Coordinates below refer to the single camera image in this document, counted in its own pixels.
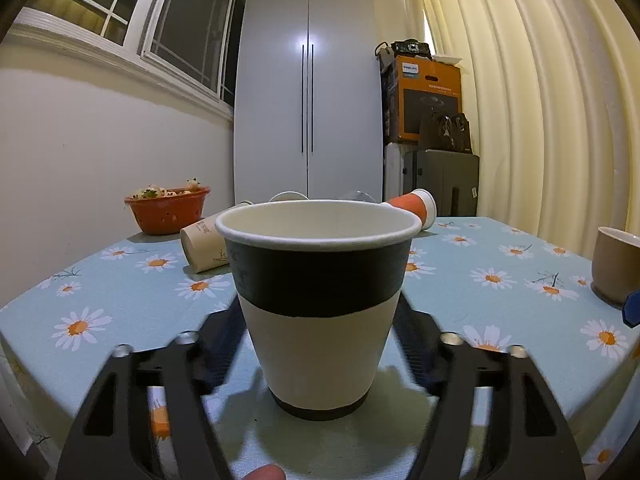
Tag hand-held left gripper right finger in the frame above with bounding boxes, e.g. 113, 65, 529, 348
392, 294, 586, 480

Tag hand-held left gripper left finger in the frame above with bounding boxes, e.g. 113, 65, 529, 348
55, 296, 251, 480

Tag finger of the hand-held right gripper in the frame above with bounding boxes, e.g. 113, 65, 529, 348
621, 290, 640, 329

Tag black and white paper cup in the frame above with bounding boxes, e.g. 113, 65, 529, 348
214, 200, 424, 422

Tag beige paper cup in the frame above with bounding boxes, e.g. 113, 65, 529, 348
180, 211, 234, 274

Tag orange paper cup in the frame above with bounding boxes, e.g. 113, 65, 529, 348
386, 189, 436, 231

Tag person's left hand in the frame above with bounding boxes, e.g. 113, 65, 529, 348
248, 464, 287, 480

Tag beige ceramic mug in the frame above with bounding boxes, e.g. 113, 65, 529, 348
591, 226, 640, 305

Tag blue daisy tablecloth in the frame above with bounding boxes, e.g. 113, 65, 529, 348
0, 216, 640, 480

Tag orange plastic basket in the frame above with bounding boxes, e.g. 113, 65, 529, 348
124, 186, 212, 236

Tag toy food pieces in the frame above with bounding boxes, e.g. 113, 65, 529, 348
130, 186, 187, 200

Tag grey suitcase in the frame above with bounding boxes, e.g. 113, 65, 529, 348
402, 148, 480, 219

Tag white suitcase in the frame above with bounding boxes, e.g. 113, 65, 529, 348
383, 142, 417, 201

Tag cream curtain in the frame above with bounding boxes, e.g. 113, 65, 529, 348
409, 0, 640, 262

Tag white wardrobe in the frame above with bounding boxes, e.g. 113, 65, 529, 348
232, 0, 385, 207

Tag orange cardboard box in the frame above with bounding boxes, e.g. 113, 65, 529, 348
382, 54, 462, 145

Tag black device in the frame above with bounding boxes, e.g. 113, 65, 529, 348
391, 39, 431, 57

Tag white framed window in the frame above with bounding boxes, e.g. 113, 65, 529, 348
9, 0, 252, 107

